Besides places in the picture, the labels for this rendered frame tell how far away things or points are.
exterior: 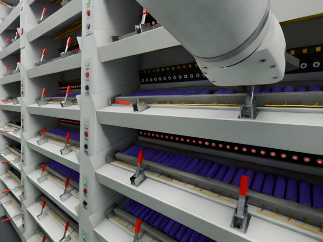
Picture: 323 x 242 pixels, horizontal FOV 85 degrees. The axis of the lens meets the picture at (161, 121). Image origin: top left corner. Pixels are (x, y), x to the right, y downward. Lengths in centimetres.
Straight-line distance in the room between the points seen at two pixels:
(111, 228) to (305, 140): 59
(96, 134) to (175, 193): 32
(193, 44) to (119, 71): 52
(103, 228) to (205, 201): 40
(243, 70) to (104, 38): 49
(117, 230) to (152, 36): 59
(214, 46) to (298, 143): 22
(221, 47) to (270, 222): 33
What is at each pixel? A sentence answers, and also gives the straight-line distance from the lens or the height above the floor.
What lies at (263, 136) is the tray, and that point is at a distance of 33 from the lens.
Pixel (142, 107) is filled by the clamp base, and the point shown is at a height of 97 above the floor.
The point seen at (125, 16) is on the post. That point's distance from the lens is 75.
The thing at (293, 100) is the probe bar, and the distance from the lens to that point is 39.
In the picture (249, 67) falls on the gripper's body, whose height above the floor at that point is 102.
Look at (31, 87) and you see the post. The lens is 127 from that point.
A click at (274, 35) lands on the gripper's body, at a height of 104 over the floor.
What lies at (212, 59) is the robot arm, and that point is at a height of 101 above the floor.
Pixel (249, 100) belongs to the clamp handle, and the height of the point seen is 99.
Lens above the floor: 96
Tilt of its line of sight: 4 degrees down
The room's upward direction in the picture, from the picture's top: 3 degrees clockwise
